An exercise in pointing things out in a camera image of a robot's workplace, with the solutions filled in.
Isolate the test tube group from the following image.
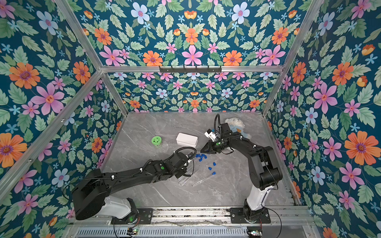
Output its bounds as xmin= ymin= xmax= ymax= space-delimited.
xmin=192 ymin=172 xmax=216 ymax=186
xmin=179 ymin=176 xmax=190 ymax=185

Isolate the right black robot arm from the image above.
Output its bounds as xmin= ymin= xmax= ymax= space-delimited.
xmin=200 ymin=114 xmax=283 ymax=223

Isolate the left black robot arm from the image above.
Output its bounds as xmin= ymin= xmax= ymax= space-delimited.
xmin=71 ymin=147 xmax=197 ymax=221

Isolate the white rectangular plastic box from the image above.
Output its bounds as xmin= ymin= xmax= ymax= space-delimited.
xmin=176 ymin=133 xmax=198 ymax=147

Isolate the green lidded small jar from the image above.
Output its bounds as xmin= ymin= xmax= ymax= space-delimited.
xmin=151 ymin=136 xmax=162 ymax=148

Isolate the white teddy bear blue shirt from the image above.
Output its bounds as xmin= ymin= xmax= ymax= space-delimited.
xmin=225 ymin=118 xmax=252 ymax=139

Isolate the white ventilation grille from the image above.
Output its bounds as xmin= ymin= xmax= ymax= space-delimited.
xmin=75 ymin=227 xmax=248 ymax=238

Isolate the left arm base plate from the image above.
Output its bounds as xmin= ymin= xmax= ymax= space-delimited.
xmin=111 ymin=208 xmax=153 ymax=225

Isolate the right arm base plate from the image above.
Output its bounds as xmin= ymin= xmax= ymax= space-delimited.
xmin=227 ymin=207 xmax=271 ymax=224

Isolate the black hook rail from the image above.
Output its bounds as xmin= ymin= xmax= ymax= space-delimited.
xmin=159 ymin=66 xmax=222 ymax=73

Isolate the aluminium front rail frame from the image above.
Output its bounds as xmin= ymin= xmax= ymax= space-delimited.
xmin=69 ymin=206 xmax=315 ymax=227

